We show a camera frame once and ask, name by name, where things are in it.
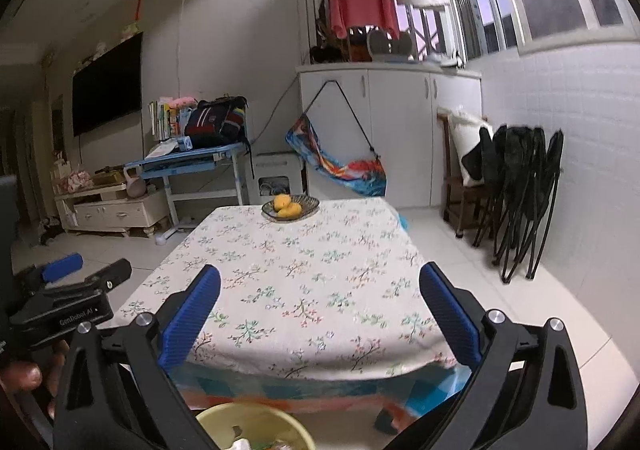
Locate white wall cabinet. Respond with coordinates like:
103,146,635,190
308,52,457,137
298,62,483,209

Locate wooden chair with cushion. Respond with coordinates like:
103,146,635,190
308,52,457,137
437,107,494,239

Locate pink kettlebell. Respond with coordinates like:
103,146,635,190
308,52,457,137
124,166,146,199

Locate hanging red garment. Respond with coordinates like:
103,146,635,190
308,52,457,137
329,0,400,40

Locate yellow trash bin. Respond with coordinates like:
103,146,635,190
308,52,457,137
196,402,316,450

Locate white plastic stool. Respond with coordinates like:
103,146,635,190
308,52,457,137
245,152,304,204

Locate blue study desk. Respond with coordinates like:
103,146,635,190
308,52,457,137
124,143,250,245

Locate black television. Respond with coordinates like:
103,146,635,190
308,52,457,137
72,33,143,136

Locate black folded chairs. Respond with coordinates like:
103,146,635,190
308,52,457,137
462,125,565,285

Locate yellow mango near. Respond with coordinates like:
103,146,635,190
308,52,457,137
277,201,303,219

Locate cream drawer cabinet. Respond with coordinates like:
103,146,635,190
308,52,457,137
54,183,170,238

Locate black striped backpack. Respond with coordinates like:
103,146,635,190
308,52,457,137
183,95,247,149

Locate woven wire fruit basket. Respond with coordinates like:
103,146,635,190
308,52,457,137
262,193,320,223

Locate colourful painted fabric bag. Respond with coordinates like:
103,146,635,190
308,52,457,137
285,113,387,198

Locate yellow mango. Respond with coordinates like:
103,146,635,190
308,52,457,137
277,201,303,219
272,193,292,212

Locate yellow mango far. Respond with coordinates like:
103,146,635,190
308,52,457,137
272,193,292,212

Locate floral tablecloth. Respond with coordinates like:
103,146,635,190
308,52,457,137
114,198,456,381

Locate row of books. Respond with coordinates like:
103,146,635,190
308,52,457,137
149,97,198,141

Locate left hand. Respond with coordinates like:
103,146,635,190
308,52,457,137
1,340,70,424

